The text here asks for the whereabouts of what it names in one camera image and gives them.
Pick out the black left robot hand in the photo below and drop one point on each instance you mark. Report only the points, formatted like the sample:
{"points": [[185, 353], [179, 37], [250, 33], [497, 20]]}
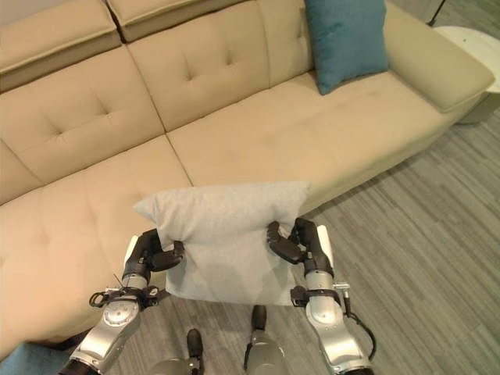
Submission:
{"points": [[146, 254]]}

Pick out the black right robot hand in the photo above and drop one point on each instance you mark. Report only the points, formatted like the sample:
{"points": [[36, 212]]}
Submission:
{"points": [[302, 244]]}

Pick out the light grey cushion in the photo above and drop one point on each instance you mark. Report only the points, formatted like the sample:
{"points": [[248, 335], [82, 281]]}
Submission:
{"points": [[224, 244]]}

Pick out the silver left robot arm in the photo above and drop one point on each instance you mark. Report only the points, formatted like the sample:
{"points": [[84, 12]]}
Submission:
{"points": [[107, 328]]}

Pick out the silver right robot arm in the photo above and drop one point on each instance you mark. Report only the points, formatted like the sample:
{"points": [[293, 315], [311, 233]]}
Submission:
{"points": [[332, 324]]}

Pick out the beige leather sofa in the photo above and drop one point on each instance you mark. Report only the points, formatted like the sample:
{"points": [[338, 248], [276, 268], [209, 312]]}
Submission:
{"points": [[218, 129]]}

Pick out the silver right robot leg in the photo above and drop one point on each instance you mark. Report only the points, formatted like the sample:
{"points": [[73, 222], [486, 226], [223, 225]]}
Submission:
{"points": [[261, 343]]}

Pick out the silver robot leg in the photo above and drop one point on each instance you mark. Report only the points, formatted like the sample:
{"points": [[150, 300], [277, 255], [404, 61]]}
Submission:
{"points": [[261, 343], [183, 357]]}

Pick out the silver left robot leg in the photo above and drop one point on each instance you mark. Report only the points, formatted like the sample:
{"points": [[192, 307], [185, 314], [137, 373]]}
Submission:
{"points": [[183, 357]]}

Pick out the blue cushion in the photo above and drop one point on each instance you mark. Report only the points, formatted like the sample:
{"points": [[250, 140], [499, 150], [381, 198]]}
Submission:
{"points": [[23, 359]]}

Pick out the teal cushion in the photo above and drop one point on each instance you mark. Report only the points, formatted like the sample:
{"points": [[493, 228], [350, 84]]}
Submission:
{"points": [[347, 41]]}

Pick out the white round side table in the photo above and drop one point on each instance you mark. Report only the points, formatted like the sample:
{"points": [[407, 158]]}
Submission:
{"points": [[474, 66]]}

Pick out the black floor lamp pole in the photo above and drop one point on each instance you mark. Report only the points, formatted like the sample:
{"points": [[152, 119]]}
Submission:
{"points": [[437, 11]]}

